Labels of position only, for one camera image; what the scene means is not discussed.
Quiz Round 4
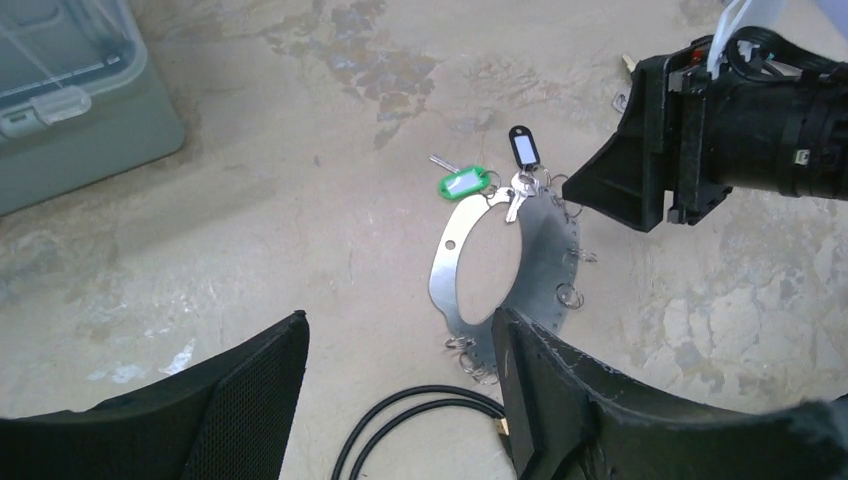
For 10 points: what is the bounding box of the clear green plastic storage box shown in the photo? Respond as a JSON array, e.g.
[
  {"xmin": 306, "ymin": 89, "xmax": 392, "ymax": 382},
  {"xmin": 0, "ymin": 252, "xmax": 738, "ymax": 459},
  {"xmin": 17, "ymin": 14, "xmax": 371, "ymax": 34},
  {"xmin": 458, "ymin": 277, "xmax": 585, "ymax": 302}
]
[{"xmin": 1, "ymin": 1, "xmax": 185, "ymax": 214}]

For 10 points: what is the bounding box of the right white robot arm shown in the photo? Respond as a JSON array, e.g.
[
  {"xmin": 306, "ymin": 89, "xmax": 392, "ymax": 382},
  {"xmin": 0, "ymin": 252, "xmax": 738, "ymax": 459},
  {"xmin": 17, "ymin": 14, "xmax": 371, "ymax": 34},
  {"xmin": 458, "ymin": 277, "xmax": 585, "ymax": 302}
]
[{"xmin": 562, "ymin": 26, "xmax": 847, "ymax": 232}]

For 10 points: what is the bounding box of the black white key tag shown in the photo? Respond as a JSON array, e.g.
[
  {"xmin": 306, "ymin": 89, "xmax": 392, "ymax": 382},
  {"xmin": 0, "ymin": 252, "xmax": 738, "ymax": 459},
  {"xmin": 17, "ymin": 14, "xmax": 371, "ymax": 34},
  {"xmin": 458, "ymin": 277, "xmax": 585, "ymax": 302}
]
[{"xmin": 508, "ymin": 125, "xmax": 541, "ymax": 172}]

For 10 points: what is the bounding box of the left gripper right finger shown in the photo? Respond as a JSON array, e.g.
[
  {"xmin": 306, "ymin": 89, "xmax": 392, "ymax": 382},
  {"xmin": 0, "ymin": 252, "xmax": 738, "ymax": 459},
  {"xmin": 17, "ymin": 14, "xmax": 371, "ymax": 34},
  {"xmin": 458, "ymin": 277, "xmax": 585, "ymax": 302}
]
[{"xmin": 492, "ymin": 309, "xmax": 847, "ymax": 479}]

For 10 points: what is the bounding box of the black coiled cable loop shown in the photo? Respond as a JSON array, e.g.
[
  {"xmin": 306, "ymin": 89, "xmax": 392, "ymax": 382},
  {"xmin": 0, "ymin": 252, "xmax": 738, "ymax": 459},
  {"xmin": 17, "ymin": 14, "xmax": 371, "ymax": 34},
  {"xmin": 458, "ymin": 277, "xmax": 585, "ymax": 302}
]
[{"xmin": 329, "ymin": 385, "xmax": 511, "ymax": 480}]

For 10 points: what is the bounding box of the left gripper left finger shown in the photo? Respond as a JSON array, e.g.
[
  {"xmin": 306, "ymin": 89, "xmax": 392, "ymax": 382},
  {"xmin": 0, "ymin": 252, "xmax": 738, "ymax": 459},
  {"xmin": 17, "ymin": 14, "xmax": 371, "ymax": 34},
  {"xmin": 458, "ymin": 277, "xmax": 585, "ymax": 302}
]
[{"xmin": 1, "ymin": 311, "xmax": 310, "ymax": 479}]

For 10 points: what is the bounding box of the green key tag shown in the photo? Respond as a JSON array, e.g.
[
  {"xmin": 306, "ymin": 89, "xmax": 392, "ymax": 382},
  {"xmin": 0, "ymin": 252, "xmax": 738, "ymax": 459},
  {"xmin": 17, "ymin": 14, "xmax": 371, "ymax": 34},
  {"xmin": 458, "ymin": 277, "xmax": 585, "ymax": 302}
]
[{"xmin": 438, "ymin": 166, "xmax": 491, "ymax": 201}]

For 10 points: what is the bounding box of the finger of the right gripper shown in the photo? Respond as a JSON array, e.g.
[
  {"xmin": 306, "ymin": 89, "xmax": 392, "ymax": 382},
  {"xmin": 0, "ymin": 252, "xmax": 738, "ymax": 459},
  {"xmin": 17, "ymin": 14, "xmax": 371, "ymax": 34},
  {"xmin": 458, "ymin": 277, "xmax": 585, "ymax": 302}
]
[{"xmin": 561, "ymin": 56, "xmax": 666, "ymax": 232}]

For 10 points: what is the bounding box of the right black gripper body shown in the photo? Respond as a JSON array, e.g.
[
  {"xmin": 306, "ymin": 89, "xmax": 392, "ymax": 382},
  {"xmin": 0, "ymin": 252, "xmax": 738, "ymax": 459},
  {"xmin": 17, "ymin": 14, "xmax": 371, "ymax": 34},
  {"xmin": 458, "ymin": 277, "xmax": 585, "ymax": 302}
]
[{"xmin": 653, "ymin": 36, "xmax": 732, "ymax": 226}]

